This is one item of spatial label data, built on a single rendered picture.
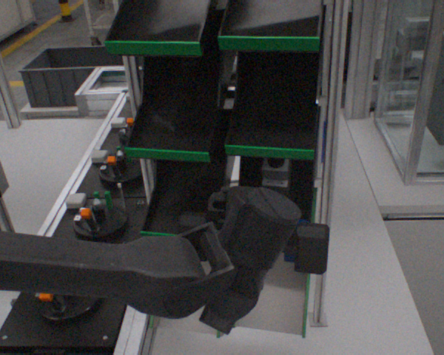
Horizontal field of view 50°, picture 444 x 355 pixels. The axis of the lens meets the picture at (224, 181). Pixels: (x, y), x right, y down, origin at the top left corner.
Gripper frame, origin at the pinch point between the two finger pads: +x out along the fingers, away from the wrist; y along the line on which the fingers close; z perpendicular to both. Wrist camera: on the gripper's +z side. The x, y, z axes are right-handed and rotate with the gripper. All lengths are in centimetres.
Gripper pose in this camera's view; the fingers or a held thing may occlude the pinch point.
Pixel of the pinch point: (258, 225)
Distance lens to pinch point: 64.5
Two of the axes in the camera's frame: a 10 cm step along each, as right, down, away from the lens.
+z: 0.0, -9.5, -3.2
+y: -9.7, -0.7, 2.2
